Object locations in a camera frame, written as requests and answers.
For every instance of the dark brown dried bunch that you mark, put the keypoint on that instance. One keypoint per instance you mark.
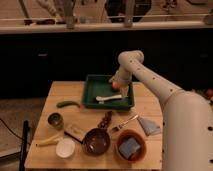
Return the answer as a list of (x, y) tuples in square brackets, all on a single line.
[(106, 120)]

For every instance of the grey folded cloth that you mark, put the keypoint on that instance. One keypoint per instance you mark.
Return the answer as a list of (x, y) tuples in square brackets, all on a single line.
[(150, 127)]

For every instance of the orange ball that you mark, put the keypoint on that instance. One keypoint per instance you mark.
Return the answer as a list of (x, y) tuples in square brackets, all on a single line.
[(115, 86)]

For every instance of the white bowl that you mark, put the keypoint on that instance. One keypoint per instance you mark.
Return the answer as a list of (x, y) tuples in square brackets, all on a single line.
[(65, 148)]

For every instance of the green plastic tray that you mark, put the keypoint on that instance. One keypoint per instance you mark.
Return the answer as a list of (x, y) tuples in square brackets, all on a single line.
[(99, 85)]

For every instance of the yellow banana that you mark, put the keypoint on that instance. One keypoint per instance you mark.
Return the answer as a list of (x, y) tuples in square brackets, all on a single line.
[(49, 141)]

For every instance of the blue sponge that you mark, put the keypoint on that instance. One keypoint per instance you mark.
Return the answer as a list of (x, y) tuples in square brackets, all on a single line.
[(129, 147)]

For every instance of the green chili pepper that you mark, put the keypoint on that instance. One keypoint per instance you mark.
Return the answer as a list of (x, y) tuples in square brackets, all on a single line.
[(67, 103)]

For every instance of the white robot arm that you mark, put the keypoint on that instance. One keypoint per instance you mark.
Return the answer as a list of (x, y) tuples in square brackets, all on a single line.
[(187, 143)]

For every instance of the brown frying pan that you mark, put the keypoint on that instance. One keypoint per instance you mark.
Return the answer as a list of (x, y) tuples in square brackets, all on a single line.
[(96, 142)]

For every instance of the white dish brush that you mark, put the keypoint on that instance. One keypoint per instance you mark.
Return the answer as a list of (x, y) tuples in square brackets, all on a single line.
[(102, 99)]

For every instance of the black stand post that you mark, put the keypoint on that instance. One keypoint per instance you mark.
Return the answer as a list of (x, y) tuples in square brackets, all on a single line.
[(23, 152)]

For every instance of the small green metal cup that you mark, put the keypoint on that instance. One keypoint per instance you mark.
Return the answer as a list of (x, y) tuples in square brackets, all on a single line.
[(56, 121)]

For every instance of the orange bowl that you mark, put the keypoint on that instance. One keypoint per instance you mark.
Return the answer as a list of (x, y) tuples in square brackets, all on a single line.
[(139, 154)]

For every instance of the beige wooden gripper body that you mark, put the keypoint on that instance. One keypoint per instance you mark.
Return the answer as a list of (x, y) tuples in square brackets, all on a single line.
[(124, 91)]

